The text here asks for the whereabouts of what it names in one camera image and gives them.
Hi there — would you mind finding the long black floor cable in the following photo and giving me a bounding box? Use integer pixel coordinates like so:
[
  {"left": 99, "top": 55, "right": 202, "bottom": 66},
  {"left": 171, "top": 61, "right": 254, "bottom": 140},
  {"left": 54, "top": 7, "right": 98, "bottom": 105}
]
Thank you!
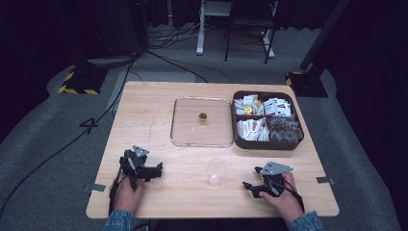
[{"left": 0, "top": 52, "right": 140, "bottom": 219}]

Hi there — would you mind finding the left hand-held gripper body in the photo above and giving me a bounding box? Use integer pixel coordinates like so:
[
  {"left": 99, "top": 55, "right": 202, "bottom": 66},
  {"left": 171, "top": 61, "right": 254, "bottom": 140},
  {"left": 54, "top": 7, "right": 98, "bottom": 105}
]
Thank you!
[{"left": 118, "top": 144, "right": 152, "bottom": 191}]

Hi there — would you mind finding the black chair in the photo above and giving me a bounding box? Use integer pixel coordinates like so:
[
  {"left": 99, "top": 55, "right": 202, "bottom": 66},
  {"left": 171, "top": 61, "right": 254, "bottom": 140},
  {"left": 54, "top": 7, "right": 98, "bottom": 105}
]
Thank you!
[{"left": 223, "top": 0, "right": 280, "bottom": 64}]

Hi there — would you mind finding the pile of white dark-print sachets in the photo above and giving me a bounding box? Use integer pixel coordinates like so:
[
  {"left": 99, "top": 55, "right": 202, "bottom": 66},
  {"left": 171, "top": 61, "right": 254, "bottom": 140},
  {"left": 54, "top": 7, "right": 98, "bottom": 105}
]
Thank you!
[{"left": 263, "top": 97, "right": 293, "bottom": 117}]

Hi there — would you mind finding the pile of white yellow packets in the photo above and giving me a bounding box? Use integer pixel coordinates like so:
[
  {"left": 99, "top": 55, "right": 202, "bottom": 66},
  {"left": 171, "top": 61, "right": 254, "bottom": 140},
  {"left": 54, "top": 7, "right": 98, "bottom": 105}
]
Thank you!
[{"left": 233, "top": 93, "right": 265, "bottom": 116}]

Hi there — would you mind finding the dark stand with grey foot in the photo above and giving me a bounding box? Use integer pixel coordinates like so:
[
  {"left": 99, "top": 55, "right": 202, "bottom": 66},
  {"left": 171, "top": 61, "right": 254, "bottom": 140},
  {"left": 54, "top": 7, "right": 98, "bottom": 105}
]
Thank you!
[{"left": 76, "top": 0, "right": 149, "bottom": 69}]

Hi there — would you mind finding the left hand-held gripper black cable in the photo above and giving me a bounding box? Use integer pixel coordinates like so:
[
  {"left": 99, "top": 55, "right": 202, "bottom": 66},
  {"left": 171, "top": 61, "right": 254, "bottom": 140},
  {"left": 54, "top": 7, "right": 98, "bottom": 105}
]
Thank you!
[{"left": 108, "top": 168, "right": 127, "bottom": 217}]

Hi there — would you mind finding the bundle of floor cables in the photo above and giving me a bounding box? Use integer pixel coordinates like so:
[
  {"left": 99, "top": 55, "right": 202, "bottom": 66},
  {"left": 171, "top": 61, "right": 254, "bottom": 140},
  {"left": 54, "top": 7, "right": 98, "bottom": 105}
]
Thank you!
[{"left": 147, "top": 18, "right": 206, "bottom": 51}]

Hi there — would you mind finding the pile of dark grey packets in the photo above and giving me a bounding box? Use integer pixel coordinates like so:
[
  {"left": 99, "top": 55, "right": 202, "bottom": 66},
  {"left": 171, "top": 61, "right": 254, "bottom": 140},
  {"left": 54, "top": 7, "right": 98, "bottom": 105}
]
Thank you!
[{"left": 267, "top": 115, "right": 304, "bottom": 143}]

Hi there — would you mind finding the white desk frame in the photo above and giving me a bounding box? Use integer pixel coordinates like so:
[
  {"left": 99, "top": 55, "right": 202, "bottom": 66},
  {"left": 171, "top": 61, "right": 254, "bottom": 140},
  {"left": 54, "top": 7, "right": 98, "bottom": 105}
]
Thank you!
[{"left": 195, "top": 0, "right": 277, "bottom": 60}]

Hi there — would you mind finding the right hand-held gripper black cable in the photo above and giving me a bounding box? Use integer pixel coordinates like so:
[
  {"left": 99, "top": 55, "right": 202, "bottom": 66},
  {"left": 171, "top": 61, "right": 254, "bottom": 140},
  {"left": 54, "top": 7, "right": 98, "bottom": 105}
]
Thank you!
[{"left": 282, "top": 178, "right": 305, "bottom": 214}]

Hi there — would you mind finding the clear square lid gold knob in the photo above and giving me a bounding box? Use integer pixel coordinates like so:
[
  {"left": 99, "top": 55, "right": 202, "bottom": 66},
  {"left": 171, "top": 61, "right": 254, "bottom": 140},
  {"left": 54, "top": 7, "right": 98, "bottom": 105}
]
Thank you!
[{"left": 169, "top": 96, "right": 235, "bottom": 149}]

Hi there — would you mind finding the dark slanted stand post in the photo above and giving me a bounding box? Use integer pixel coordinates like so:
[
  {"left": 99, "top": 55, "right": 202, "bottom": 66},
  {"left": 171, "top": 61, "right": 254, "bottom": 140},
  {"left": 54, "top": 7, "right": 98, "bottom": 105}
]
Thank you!
[{"left": 298, "top": 0, "right": 352, "bottom": 73}]

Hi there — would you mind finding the dark brown compartment box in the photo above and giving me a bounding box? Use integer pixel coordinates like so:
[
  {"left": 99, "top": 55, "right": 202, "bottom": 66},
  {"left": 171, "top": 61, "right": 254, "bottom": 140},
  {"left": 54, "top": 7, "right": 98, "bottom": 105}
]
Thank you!
[{"left": 231, "top": 90, "right": 305, "bottom": 151}]

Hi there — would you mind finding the hand-held gripper black cable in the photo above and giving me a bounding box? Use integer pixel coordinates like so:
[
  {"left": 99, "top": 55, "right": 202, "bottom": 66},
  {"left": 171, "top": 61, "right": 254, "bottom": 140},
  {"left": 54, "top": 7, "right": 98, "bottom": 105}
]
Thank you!
[
  {"left": 108, "top": 168, "right": 127, "bottom": 217},
  {"left": 282, "top": 178, "right": 305, "bottom": 214}
]

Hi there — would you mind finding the grey tape strip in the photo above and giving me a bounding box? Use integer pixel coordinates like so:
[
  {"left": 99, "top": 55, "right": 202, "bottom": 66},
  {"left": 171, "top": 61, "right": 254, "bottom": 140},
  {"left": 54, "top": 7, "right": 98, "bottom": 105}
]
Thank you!
[
  {"left": 84, "top": 182, "right": 107, "bottom": 193},
  {"left": 315, "top": 175, "right": 337, "bottom": 186}
]

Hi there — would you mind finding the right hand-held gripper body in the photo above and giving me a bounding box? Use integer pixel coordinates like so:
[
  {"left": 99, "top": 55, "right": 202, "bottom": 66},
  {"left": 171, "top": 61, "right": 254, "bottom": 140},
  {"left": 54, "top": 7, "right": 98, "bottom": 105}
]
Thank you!
[{"left": 255, "top": 161, "right": 294, "bottom": 198}]

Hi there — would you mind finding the pile of white brown stick sachets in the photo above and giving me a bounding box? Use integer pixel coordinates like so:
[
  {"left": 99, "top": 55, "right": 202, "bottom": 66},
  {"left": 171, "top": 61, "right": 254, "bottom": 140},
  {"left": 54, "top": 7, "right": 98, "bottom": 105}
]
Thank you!
[{"left": 236, "top": 116, "right": 270, "bottom": 142}]

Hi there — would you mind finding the person's left hand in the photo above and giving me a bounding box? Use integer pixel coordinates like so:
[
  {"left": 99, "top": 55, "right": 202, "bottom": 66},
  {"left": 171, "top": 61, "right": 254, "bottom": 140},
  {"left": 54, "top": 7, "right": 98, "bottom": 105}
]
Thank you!
[{"left": 112, "top": 177, "right": 145, "bottom": 216}]

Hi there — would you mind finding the clear plastic cup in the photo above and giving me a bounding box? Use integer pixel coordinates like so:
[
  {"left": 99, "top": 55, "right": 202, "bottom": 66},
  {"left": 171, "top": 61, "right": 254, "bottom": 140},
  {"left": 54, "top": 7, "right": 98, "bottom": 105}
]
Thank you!
[{"left": 205, "top": 157, "right": 231, "bottom": 188}]

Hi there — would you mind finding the person's right hand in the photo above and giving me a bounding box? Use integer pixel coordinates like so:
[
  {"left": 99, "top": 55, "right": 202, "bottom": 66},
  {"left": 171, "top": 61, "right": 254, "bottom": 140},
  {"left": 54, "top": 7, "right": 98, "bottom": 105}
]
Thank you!
[{"left": 257, "top": 171, "right": 305, "bottom": 223}]

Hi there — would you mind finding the black yellow striped stand base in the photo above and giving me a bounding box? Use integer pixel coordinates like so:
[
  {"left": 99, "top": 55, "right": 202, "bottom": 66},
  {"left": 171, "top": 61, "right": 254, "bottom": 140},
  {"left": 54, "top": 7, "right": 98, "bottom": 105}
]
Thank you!
[
  {"left": 284, "top": 70, "right": 329, "bottom": 99},
  {"left": 57, "top": 64, "right": 109, "bottom": 96}
]

